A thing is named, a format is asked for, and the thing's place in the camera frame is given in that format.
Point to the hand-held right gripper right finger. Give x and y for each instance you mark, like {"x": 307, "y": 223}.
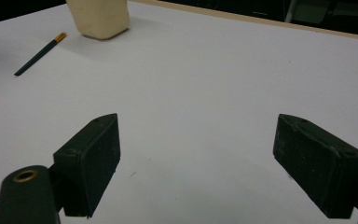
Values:
{"x": 320, "y": 168}

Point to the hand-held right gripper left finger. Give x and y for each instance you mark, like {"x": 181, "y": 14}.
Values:
{"x": 87, "y": 161}

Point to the dark green pencil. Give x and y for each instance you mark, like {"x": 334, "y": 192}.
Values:
{"x": 37, "y": 56}

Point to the cream pen holder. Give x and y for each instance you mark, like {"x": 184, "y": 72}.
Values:
{"x": 101, "y": 17}

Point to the white table sheet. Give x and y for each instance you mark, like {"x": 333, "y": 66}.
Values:
{"x": 199, "y": 93}

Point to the white table leg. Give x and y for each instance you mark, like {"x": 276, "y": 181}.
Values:
{"x": 291, "y": 11}

